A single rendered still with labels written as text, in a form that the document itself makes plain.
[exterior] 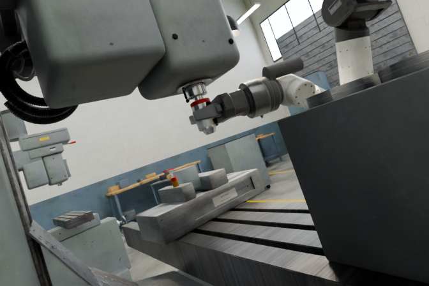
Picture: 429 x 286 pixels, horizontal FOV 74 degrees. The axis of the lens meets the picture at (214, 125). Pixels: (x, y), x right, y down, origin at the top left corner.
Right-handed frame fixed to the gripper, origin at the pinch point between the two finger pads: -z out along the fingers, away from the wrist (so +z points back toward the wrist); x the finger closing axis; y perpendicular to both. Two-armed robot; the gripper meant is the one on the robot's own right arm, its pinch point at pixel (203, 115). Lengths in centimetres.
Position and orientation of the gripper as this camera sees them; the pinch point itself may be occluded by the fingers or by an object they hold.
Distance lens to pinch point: 65.1
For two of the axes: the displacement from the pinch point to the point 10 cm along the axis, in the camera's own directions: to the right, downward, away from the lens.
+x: 2.3, -1.4, -9.6
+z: 9.1, -3.1, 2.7
